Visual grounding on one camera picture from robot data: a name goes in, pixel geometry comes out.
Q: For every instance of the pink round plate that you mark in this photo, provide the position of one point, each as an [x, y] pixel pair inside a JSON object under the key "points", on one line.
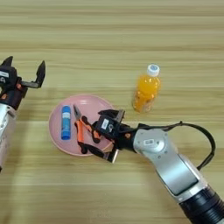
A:
{"points": [[57, 128]]}

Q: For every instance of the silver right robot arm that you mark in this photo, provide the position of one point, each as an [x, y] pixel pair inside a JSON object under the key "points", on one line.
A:
{"points": [[175, 169]]}

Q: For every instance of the orange black pliers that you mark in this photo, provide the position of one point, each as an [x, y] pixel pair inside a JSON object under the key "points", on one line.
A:
{"points": [[80, 134]]}

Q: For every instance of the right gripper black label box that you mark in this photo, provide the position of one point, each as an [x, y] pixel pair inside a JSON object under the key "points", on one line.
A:
{"points": [[105, 126]]}

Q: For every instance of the orange juice bottle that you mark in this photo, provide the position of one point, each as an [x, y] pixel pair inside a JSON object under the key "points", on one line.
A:
{"points": [[145, 90]]}

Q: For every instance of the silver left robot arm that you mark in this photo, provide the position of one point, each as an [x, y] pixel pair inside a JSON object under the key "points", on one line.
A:
{"points": [[5, 131]]}

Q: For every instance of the blue glue stick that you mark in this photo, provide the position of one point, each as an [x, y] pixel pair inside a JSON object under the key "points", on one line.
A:
{"points": [[66, 125]]}

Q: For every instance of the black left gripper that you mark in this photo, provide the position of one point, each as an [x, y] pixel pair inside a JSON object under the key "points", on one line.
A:
{"points": [[13, 96]]}

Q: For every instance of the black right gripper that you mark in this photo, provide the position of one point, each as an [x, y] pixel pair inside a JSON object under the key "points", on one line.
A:
{"points": [[125, 140]]}

